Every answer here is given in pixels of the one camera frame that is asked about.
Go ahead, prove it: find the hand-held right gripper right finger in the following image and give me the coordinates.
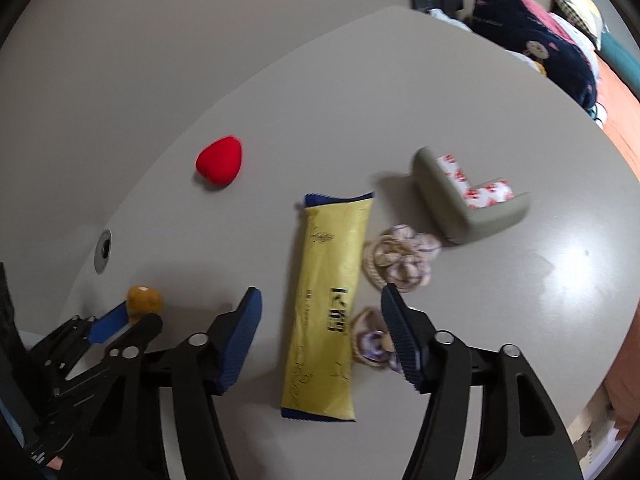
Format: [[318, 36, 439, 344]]
[[381, 284, 583, 480]]

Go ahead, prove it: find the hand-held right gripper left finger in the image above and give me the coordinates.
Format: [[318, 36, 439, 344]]
[[85, 287, 263, 480]]

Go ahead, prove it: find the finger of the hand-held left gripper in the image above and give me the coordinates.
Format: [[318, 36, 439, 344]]
[[30, 301, 130, 361], [50, 312, 164, 401]]

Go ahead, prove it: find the brown round ball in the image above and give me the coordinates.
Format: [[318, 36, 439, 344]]
[[126, 285, 164, 328]]

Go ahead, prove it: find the long yellow snack wrapper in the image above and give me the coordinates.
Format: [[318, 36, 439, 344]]
[[280, 191, 376, 422]]

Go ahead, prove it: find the purple fabric flower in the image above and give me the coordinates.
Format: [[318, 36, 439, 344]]
[[350, 306, 403, 373]]

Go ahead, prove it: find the beige fabric flower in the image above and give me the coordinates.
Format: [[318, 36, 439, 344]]
[[362, 225, 443, 292]]

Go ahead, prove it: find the grey foam corner guard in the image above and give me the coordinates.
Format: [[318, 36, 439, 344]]
[[411, 146, 532, 246]]

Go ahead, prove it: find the red heart plush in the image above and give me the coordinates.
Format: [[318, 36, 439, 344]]
[[195, 135, 244, 190]]

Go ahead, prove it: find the orange bed sheet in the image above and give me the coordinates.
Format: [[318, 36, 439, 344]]
[[595, 60, 640, 433]]

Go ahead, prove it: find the navy printed blanket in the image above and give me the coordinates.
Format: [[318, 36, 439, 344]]
[[470, 0, 598, 111]]

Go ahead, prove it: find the white crumpled cloth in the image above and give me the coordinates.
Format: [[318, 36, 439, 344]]
[[427, 7, 473, 30]]

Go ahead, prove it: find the white blue checked blanket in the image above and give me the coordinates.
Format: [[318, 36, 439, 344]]
[[560, 15, 603, 68]]

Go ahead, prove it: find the pink cloth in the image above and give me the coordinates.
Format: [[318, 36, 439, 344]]
[[520, 0, 568, 38]]

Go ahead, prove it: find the teal cushion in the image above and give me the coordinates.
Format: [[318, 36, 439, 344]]
[[597, 30, 640, 98]]

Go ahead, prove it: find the checked patchwork pillow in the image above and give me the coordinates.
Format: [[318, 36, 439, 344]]
[[552, 0, 607, 48]]

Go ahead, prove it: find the metal cable grommet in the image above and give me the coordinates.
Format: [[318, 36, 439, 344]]
[[94, 229, 113, 275]]

